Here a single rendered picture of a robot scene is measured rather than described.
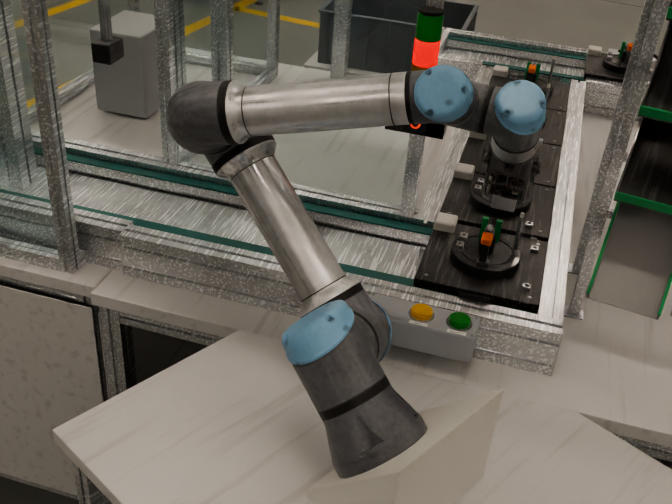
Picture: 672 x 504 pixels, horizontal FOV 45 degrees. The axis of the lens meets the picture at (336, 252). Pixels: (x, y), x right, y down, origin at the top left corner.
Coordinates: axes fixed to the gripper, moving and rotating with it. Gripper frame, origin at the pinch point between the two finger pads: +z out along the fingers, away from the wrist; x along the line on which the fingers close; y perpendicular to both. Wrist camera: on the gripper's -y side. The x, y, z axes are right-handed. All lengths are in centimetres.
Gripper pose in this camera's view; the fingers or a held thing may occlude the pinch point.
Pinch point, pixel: (509, 180)
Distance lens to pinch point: 156.8
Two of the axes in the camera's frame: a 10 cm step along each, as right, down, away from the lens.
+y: -2.7, 9.3, -2.6
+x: 9.5, 2.2, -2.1
